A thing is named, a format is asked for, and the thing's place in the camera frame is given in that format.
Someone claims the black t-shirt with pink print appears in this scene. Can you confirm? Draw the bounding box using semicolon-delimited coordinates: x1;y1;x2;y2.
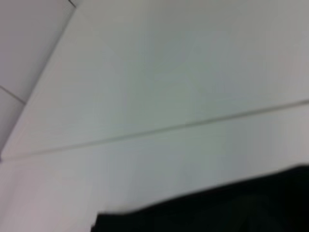
90;164;309;232

